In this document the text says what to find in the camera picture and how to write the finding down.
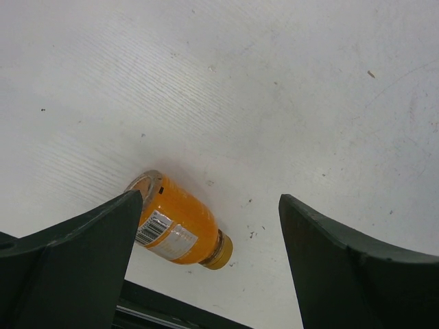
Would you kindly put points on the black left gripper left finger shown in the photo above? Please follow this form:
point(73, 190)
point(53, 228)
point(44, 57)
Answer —
point(69, 275)

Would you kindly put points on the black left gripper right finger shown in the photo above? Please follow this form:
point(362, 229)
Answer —
point(346, 279)

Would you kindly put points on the orange juice bottle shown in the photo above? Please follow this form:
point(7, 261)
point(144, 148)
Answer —
point(177, 226)

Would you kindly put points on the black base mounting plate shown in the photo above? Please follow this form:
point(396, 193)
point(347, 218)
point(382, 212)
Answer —
point(140, 307)

